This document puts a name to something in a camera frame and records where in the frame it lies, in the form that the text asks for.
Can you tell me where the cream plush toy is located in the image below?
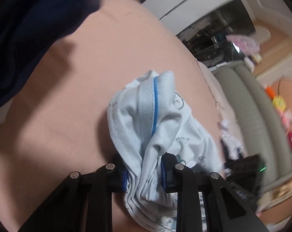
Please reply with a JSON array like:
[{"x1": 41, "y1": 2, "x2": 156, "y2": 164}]
[{"x1": 244, "y1": 53, "x2": 262, "y2": 66}]

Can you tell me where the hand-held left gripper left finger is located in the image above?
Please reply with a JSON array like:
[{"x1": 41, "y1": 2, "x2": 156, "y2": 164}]
[{"x1": 16, "y1": 154, "x2": 130, "y2": 232}]

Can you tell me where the beige waffle pillow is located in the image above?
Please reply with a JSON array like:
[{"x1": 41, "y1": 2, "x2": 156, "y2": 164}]
[
  {"x1": 197, "y1": 60, "x2": 224, "y2": 107},
  {"x1": 209, "y1": 97, "x2": 236, "y2": 160}
]

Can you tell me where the navy garment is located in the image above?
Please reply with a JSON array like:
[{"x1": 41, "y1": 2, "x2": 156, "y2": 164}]
[{"x1": 0, "y1": 0, "x2": 110, "y2": 112}]

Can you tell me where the yellow plush toy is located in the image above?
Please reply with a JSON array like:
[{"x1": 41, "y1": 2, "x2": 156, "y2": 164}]
[{"x1": 273, "y1": 97, "x2": 288, "y2": 110}]

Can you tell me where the light blue printed pajama top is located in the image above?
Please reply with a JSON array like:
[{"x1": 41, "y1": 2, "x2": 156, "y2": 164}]
[{"x1": 107, "y1": 70, "x2": 222, "y2": 232}]

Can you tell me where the white lacy cloth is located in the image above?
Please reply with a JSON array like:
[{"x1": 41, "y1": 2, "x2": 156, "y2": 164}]
[{"x1": 218, "y1": 119, "x2": 243, "y2": 160}]

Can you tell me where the grey-green padded headboard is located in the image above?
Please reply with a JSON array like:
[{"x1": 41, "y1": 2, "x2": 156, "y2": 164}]
[{"x1": 214, "y1": 64, "x2": 292, "y2": 191}]

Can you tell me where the glass door wardrobe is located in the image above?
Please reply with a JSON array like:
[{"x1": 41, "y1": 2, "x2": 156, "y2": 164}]
[{"x1": 177, "y1": 3, "x2": 256, "y2": 66}]

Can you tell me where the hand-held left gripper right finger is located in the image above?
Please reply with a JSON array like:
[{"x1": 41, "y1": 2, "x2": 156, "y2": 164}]
[{"x1": 160, "y1": 152, "x2": 270, "y2": 232}]

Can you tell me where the pink printed umbrella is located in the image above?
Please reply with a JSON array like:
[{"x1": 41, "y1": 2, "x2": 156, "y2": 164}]
[{"x1": 226, "y1": 34, "x2": 260, "y2": 54}]

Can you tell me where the pink and white plush toy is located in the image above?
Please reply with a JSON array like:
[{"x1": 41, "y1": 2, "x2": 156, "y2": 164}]
[{"x1": 281, "y1": 110, "x2": 292, "y2": 126}]

